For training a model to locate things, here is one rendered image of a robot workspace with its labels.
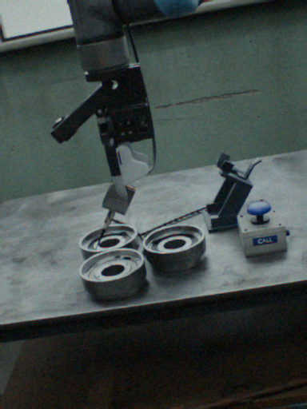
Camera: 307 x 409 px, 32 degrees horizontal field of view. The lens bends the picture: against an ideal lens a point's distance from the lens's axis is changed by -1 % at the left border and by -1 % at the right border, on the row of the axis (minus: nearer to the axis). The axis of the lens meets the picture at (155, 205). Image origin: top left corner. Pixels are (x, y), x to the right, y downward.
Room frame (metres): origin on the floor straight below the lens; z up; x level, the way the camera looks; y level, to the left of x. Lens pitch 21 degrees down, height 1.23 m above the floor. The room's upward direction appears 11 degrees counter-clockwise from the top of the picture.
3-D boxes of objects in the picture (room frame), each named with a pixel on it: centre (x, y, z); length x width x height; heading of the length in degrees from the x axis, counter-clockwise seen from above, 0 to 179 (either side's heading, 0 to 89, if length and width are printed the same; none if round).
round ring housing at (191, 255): (0.83, -0.02, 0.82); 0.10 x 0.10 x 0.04
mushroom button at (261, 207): (0.82, -0.17, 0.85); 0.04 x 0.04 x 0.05
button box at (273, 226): (0.82, -0.17, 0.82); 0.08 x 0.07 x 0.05; 85
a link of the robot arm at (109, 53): (0.86, 0.03, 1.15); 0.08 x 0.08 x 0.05
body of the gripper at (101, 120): (0.86, 0.02, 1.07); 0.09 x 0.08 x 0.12; 88
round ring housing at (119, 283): (0.78, 0.09, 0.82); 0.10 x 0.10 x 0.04
